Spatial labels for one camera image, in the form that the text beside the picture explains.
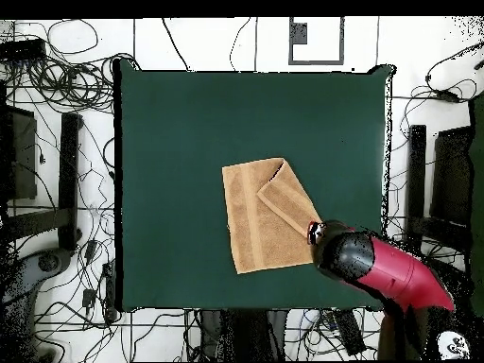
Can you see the tan terry towel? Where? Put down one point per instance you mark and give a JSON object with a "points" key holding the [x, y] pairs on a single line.
{"points": [[245, 227]]}

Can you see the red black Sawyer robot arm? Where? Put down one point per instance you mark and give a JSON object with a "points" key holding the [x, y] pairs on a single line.
{"points": [[397, 272]]}

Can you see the black flat panel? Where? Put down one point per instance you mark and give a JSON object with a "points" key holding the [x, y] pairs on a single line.
{"points": [[452, 174], [22, 159]]}

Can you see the green cloth cover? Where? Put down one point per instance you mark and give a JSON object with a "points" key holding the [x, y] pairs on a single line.
{"points": [[478, 189]]}

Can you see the dark green table cloth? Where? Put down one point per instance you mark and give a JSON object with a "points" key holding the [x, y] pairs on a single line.
{"points": [[170, 113]]}

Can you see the black power adapter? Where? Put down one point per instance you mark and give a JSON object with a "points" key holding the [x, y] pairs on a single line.
{"points": [[89, 298], [448, 96]]}

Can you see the small grey square plate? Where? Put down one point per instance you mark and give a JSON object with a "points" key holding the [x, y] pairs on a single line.
{"points": [[300, 33]]}

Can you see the black power strip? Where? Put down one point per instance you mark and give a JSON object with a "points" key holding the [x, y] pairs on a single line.
{"points": [[22, 49], [109, 291]]}

